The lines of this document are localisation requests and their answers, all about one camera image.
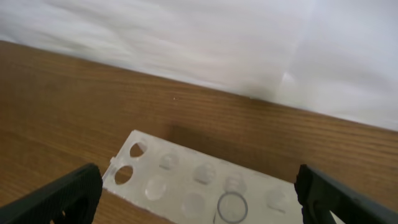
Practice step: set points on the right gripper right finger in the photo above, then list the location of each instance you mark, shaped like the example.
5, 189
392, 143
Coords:
339, 199

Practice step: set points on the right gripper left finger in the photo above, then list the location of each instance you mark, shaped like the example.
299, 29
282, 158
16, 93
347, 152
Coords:
65, 194

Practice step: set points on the clear test tube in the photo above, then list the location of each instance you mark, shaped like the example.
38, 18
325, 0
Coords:
219, 202

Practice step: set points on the white test tube rack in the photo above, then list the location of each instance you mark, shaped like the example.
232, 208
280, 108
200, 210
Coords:
180, 174

